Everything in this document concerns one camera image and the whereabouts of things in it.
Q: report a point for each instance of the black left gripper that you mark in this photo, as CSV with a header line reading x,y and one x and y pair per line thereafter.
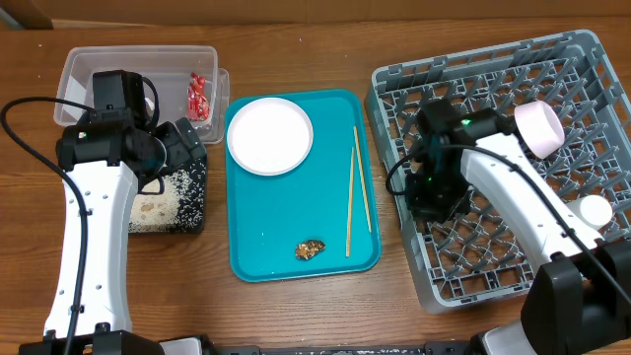
x,y
180,153

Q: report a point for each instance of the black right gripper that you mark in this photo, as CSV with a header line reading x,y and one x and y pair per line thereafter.
x,y
423,208

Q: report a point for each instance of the red snack wrapper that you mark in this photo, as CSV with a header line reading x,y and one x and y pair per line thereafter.
x,y
198,107

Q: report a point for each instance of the large pink plate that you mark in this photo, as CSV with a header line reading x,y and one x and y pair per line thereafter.
x,y
270,136

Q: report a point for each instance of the wooden chopstick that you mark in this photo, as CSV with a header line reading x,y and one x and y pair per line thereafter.
x,y
350,205
362,179

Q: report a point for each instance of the pink shallow bowl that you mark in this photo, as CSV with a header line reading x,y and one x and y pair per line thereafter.
x,y
540,128

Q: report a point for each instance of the brown food scrap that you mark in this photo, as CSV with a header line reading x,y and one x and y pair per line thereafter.
x,y
309,249

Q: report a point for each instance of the white cup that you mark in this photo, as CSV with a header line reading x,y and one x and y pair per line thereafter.
x,y
594,210

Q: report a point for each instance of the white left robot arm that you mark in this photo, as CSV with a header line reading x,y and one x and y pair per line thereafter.
x,y
105,160

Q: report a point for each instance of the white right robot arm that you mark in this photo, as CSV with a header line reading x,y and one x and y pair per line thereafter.
x,y
579,300

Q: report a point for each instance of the grey dishwasher rack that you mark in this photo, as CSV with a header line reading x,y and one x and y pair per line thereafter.
x,y
472,258

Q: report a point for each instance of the clear plastic bin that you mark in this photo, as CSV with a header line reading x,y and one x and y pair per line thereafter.
x,y
168,67

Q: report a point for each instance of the pile of rice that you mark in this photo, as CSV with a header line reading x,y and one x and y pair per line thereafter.
x,y
167,207

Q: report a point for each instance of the black tray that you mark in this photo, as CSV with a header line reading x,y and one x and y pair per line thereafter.
x,y
194,217

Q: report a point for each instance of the teal plastic tray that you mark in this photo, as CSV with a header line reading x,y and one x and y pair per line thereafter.
x,y
269,216

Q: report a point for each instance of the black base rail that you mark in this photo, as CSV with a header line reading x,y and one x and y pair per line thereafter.
x,y
345,349

